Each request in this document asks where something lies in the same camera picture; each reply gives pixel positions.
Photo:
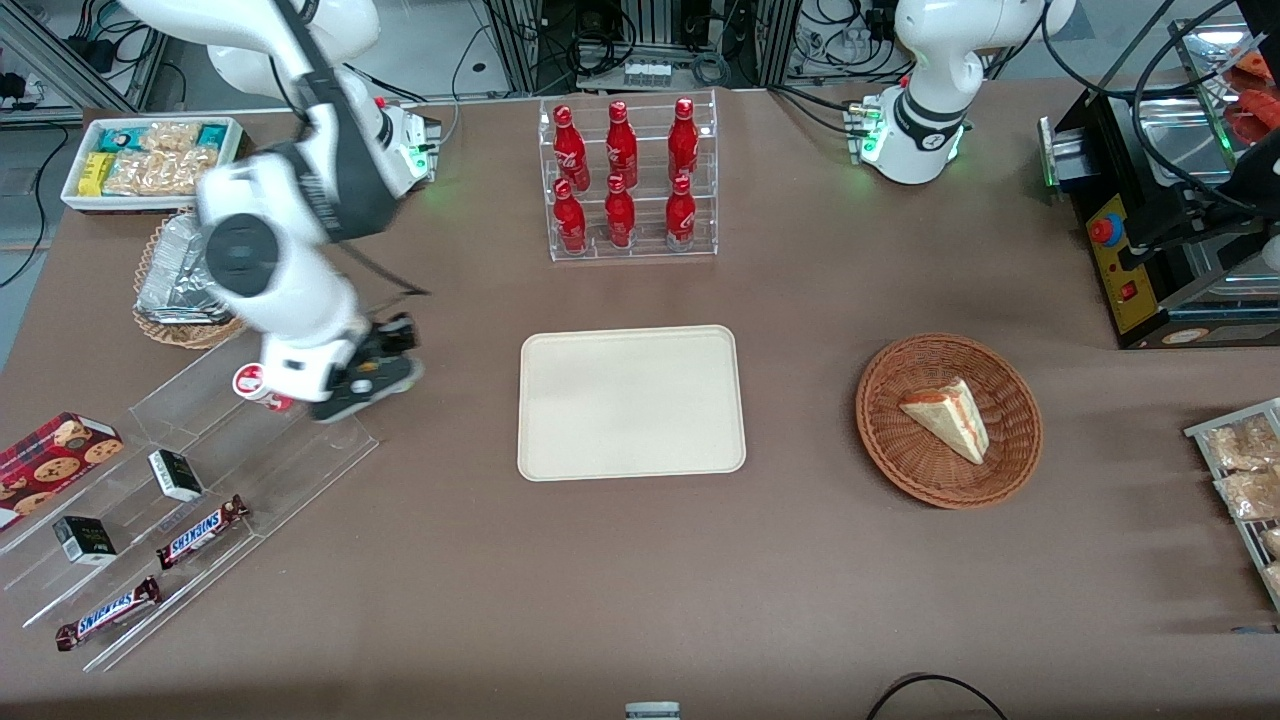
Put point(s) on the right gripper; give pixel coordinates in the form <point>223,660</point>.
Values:
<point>391,337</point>

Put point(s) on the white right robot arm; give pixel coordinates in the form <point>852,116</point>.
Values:
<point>290,270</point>

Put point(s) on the aluminium foil tray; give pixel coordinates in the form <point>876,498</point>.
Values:
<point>170,280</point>

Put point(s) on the beige plastic tray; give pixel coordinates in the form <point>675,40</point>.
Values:
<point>631,403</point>

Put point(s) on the red yogurt cup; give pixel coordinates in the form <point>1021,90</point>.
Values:
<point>250,385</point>

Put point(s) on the clear acrylic stepped stand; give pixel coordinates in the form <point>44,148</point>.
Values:
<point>250,470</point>

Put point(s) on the light brown wicker basket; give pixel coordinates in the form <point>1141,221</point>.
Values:
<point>185,335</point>

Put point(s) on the small black white box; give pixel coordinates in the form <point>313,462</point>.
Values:
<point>176,475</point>
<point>84,540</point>

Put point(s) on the red cola bottle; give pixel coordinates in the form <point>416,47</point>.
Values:
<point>620,215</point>
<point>570,220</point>
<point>681,215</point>
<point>571,150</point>
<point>683,142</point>
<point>621,145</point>

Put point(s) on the Snickers bar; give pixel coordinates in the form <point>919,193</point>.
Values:
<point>202,531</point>
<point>108,613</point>

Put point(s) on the clear bag of crackers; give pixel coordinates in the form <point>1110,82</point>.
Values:
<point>165,165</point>

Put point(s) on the clear acrylic bottle rack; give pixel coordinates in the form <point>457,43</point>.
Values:
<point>640,245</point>

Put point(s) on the yellow snack pack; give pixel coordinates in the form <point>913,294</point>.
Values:
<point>95,173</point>

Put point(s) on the teal snack pack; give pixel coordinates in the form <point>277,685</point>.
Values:
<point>120,138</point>

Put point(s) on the white snack bin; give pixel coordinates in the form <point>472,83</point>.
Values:
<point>75,195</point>

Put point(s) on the red plaid cookie box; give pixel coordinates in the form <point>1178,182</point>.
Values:
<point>50,462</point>

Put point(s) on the white power strip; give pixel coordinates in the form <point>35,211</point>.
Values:
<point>647,73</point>

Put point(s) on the small grey device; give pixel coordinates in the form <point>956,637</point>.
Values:
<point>652,712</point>

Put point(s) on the brown round wicker basket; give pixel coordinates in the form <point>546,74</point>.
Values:
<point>920,460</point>

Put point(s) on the wrapped triangle sandwich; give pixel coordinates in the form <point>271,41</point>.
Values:
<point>952,420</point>

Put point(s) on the red emergency stop button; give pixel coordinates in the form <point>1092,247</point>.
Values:
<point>1106,230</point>

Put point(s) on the black machine with yellow panel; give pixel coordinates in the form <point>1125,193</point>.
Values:
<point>1110,150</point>

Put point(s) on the clear bag of snacks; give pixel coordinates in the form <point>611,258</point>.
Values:
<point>1245,442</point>
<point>1252,494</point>

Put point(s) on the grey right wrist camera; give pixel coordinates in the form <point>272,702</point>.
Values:
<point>385,392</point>

